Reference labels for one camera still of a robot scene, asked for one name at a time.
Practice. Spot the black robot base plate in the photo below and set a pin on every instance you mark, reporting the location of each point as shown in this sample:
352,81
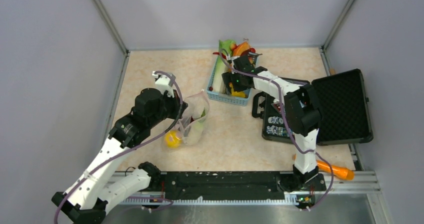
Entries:
231,186

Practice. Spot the yellow toy bell pepper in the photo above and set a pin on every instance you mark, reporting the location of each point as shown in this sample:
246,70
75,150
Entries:
240,94

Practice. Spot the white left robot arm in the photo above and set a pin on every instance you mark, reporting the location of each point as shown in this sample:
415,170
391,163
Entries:
90,199

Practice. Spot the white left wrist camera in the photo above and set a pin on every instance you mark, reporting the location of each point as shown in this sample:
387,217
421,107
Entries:
164,82

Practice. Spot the red toy chili pepper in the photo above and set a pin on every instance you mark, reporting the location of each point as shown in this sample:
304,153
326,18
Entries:
218,54

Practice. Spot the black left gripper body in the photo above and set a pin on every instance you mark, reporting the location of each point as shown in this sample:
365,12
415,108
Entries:
169,109

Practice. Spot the light blue plastic basket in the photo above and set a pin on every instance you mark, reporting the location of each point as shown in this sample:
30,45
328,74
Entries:
226,97

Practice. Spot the green white toy cabbage stalk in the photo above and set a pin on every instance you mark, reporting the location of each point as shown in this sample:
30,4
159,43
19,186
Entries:
228,46

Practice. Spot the black poker chip case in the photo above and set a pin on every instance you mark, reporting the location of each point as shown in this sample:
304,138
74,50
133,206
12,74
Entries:
344,104

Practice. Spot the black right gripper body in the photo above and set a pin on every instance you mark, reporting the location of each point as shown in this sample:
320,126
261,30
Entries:
236,81

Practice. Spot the orange handled tool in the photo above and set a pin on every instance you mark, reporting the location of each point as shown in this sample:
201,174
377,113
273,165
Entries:
339,172

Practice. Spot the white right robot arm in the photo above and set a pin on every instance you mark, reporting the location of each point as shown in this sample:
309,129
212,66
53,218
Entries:
300,108

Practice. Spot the clear zip bag pink dots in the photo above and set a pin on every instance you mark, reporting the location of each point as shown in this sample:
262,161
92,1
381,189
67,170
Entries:
196,104

